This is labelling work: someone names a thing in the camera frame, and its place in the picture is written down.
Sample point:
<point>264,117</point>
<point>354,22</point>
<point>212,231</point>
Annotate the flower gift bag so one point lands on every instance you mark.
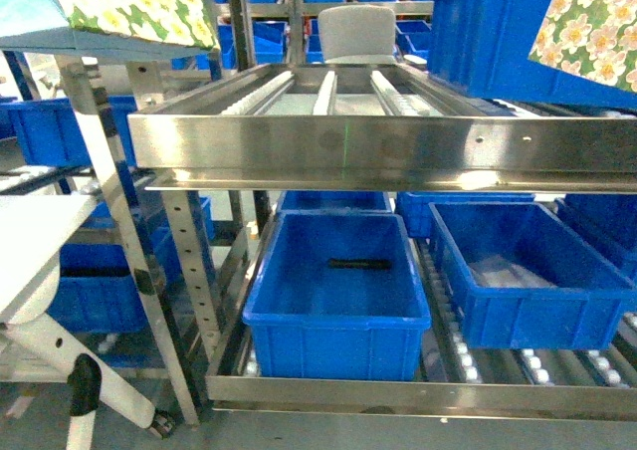
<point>123,30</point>
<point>590,39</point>

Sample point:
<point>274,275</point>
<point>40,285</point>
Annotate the black cylindrical item in bin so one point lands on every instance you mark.
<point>360,264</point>

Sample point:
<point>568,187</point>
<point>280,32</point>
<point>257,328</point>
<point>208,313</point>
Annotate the blue bin with black item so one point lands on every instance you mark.
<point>308,320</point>

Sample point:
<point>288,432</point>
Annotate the grey chair backrest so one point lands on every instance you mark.
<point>357,34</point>

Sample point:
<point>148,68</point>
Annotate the blue bin lower right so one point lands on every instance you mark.
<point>519,278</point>

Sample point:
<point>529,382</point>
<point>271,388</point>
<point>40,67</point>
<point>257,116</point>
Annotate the large blue crate behind tray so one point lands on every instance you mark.
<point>481,48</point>

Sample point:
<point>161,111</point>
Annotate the steel rack front rail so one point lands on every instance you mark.
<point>388,153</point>

